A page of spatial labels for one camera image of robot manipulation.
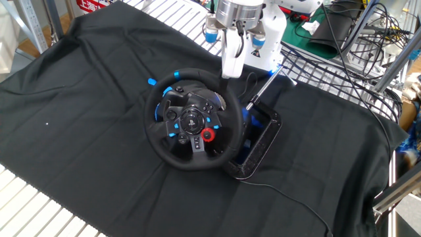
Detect brown cardboard box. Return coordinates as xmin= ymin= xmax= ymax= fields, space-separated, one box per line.
xmin=399 ymin=98 xmax=419 ymax=132

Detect white cabinet panel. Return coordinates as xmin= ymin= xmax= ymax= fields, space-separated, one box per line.
xmin=0 ymin=0 xmax=21 ymax=75

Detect black table cloth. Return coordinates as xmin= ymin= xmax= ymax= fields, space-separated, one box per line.
xmin=0 ymin=1 xmax=412 ymax=237

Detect dark metal post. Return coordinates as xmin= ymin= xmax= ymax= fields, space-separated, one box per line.
xmin=44 ymin=0 xmax=65 ymax=42

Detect tangled black cable bundle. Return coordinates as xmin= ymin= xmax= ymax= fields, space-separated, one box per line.
xmin=282 ymin=0 xmax=412 ymax=122

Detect red cable connectors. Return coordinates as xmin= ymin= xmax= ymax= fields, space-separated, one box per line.
xmin=279 ymin=6 xmax=310 ymax=23

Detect black rolled mat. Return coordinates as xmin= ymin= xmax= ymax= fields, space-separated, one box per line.
xmin=309 ymin=1 xmax=358 ymax=59

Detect red white sign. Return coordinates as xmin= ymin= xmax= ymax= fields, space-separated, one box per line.
xmin=76 ymin=0 xmax=112 ymax=14

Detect thin black USB cable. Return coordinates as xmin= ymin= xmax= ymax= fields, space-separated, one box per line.
xmin=239 ymin=179 xmax=335 ymax=237

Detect crumpled white paper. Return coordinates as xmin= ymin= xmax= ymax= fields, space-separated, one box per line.
xmin=301 ymin=19 xmax=322 ymax=36

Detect silver wrist camera blue ends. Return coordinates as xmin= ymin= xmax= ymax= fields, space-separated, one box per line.
xmin=203 ymin=14 xmax=266 ymax=50

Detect black steering wheel blue stripe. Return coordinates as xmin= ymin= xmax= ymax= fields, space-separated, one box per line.
xmin=143 ymin=68 xmax=244 ymax=171

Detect blue patterned cloth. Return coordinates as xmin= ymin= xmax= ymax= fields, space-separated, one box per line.
xmin=396 ymin=131 xmax=421 ymax=169

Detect grey metal shelf frame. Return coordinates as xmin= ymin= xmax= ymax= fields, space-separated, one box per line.
xmin=0 ymin=0 xmax=49 ymax=54

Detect black wheel base unit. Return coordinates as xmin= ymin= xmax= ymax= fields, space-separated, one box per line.
xmin=223 ymin=101 xmax=283 ymax=180

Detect aluminium profile bar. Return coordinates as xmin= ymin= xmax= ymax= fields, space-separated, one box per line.
xmin=373 ymin=38 xmax=421 ymax=95
xmin=372 ymin=164 xmax=421 ymax=217

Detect silver vertical post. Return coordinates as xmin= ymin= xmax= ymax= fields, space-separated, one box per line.
xmin=387 ymin=154 xmax=398 ymax=237

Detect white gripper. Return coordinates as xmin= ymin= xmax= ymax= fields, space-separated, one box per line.
xmin=220 ymin=28 xmax=247 ymax=95

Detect silver metal clamp rod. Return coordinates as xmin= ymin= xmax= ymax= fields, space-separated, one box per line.
xmin=245 ymin=64 xmax=297 ymax=111

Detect white crumpled bag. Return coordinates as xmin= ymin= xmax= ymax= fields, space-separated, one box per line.
xmin=401 ymin=72 xmax=421 ymax=101

